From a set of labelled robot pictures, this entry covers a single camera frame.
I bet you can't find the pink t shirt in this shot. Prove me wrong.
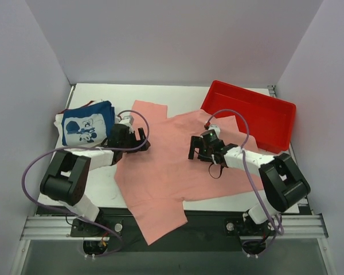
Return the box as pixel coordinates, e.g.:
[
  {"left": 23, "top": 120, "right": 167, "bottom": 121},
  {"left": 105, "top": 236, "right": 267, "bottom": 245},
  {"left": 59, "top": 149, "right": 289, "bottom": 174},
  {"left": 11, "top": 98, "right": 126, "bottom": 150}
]
[{"left": 115, "top": 101, "right": 252, "bottom": 245}]

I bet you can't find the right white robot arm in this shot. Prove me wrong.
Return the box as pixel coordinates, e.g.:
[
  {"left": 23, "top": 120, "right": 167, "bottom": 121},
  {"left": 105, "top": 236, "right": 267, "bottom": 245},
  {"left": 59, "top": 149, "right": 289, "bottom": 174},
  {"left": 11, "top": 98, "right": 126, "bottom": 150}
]
[{"left": 188, "top": 129, "right": 311, "bottom": 234}]

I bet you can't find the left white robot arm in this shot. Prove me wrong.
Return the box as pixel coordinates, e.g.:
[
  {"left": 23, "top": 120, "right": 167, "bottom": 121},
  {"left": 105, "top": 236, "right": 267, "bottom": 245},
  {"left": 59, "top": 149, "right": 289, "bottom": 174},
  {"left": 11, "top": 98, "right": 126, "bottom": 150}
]
[{"left": 40, "top": 123, "right": 150, "bottom": 236}]

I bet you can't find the folded blue printed t shirt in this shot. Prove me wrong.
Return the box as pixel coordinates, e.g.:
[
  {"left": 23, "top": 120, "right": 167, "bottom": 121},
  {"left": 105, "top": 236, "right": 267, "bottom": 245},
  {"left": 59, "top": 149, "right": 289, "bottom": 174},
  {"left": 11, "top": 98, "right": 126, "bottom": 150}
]
[{"left": 60, "top": 100, "right": 117, "bottom": 146}]

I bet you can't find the folded white t shirt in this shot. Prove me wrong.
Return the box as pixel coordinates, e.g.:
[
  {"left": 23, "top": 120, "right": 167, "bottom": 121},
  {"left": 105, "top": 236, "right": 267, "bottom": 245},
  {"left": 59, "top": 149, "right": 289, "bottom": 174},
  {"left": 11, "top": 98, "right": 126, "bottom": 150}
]
[{"left": 54, "top": 99, "right": 117, "bottom": 150}]

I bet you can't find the red plastic bin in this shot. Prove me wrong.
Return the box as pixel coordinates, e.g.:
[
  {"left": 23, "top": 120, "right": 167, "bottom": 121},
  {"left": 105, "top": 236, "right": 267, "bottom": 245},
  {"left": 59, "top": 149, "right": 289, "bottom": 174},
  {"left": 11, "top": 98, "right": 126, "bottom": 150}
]
[{"left": 201, "top": 80, "right": 296, "bottom": 153}]

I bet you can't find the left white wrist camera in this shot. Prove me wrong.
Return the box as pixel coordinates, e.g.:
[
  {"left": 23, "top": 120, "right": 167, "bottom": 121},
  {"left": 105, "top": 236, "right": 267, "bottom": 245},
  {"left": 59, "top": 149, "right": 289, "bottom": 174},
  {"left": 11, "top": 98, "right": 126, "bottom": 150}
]
[{"left": 118, "top": 115, "right": 134, "bottom": 127}]

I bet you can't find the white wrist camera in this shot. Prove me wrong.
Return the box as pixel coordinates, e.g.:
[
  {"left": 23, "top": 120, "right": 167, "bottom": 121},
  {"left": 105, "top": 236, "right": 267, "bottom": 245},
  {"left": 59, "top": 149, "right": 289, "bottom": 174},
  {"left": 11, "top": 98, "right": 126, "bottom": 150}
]
[
  {"left": 204, "top": 122, "right": 220, "bottom": 136},
  {"left": 118, "top": 115, "right": 134, "bottom": 127}
]

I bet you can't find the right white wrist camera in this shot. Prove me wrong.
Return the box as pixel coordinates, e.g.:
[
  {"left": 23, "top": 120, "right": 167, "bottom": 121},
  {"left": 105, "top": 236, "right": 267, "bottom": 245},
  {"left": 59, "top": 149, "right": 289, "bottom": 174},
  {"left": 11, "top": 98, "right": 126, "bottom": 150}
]
[{"left": 204, "top": 122, "right": 220, "bottom": 136}]

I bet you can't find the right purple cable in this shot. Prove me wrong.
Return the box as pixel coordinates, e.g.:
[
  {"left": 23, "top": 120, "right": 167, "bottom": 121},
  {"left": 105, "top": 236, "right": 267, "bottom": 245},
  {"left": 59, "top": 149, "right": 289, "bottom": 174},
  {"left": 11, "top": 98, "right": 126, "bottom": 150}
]
[{"left": 205, "top": 108, "right": 284, "bottom": 254}]

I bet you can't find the purple cable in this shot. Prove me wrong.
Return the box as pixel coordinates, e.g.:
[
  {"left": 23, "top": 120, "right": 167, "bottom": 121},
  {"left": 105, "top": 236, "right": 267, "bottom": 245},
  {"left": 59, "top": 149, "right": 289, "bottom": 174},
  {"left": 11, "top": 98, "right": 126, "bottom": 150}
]
[
  {"left": 205, "top": 108, "right": 284, "bottom": 254},
  {"left": 21, "top": 110, "right": 151, "bottom": 254}
]

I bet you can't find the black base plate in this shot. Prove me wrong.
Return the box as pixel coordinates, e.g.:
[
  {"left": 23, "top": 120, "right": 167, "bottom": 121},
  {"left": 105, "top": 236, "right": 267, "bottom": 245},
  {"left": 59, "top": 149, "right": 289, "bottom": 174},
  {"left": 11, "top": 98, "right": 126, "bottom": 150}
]
[{"left": 70, "top": 209, "right": 274, "bottom": 255}]

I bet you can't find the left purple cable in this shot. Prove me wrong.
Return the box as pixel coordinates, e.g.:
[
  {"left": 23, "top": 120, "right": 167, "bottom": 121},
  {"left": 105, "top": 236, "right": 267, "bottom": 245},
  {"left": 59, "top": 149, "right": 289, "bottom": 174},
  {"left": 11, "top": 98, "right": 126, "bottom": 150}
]
[{"left": 21, "top": 110, "right": 151, "bottom": 254}]

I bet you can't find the right aluminium frame rail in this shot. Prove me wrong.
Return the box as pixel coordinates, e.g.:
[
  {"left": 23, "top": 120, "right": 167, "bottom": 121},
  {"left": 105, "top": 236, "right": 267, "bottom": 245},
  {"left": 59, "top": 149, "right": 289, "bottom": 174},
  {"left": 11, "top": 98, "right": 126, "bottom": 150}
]
[{"left": 268, "top": 84, "right": 329, "bottom": 238}]

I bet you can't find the aluminium frame rail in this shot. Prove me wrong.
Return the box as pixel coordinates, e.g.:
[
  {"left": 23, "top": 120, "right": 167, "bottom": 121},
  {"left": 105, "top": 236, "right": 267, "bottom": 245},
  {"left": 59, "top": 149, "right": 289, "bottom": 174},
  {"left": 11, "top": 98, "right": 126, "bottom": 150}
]
[
  {"left": 21, "top": 216, "right": 72, "bottom": 240},
  {"left": 268, "top": 84, "right": 329, "bottom": 238}
]

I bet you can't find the front aluminium frame rail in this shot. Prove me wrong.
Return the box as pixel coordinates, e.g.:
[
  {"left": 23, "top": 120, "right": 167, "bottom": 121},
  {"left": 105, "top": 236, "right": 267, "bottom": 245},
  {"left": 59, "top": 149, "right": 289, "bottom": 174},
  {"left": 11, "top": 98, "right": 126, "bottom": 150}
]
[{"left": 21, "top": 216, "right": 72, "bottom": 240}]

